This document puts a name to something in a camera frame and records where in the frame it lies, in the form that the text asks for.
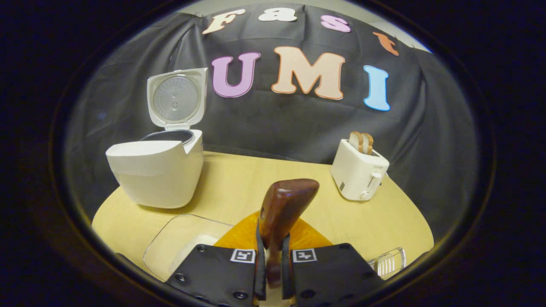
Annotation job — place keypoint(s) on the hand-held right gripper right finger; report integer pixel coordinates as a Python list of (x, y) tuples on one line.
[(286, 277)]

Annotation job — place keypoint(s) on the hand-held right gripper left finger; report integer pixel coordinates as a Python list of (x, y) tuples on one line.
[(260, 277)]

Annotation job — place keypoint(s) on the brown wooden spoon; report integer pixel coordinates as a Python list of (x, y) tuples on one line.
[(286, 204)]

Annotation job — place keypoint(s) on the clear rice container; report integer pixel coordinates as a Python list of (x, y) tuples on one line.
[(170, 238)]

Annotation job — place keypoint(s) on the clear ribbed chopstick holder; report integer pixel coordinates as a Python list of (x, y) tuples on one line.
[(388, 262)]

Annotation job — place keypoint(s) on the white rice cooker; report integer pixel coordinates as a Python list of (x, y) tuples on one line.
[(158, 179)]

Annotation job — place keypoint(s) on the white toaster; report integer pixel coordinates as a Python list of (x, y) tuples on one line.
[(356, 175)]

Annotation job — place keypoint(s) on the brown bread slice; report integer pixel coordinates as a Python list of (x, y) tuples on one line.
[(355, 143), (367, 144)]

